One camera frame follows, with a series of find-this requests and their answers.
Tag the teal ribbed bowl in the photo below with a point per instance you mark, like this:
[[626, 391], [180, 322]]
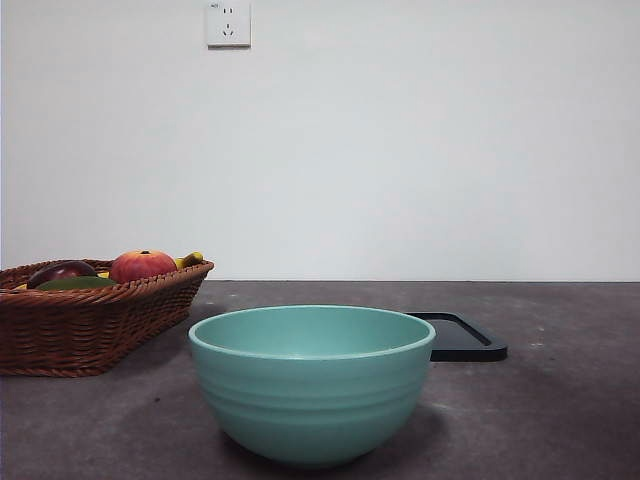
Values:
[[310, 410]]

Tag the green avocado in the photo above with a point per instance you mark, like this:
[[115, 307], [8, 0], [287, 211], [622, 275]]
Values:
[[80, 284]]

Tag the yellow banana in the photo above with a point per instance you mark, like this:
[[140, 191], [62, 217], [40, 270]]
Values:
[[190, 260]]

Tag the black rectangular tray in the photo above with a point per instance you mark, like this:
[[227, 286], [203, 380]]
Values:
[[465, 345]]

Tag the red yellow peach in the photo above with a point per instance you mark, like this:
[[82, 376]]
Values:
[[142, 266]]

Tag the dark red apple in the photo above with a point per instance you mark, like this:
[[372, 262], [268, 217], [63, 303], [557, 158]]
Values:
[[62, 271]]

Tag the brown wicker basket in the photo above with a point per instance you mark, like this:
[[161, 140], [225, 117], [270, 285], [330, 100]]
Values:
[[75, 330]]

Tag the white wall socket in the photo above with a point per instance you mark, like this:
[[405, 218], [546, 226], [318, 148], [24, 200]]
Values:
[[229, 25]]

